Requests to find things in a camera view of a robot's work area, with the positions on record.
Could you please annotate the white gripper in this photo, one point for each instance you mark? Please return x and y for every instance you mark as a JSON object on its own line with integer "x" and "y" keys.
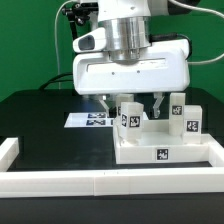
{"x": 161, "y": 68}

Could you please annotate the white square tabletop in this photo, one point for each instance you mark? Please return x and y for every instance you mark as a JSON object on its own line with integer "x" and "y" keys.
{"x": 157, "y": 146}

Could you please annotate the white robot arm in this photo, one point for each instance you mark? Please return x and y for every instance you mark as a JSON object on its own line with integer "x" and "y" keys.
{"x": 120, "y": 55}

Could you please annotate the white marker sheet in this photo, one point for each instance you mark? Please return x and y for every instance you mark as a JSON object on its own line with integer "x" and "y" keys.
{"x": 90, "y": 119}

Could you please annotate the white right fence wall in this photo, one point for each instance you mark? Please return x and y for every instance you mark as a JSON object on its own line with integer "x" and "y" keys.
{"x": 216, "y": 152}

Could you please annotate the white left fence wall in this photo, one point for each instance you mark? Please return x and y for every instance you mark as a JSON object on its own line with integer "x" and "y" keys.
{"x": 9, "y": 150}

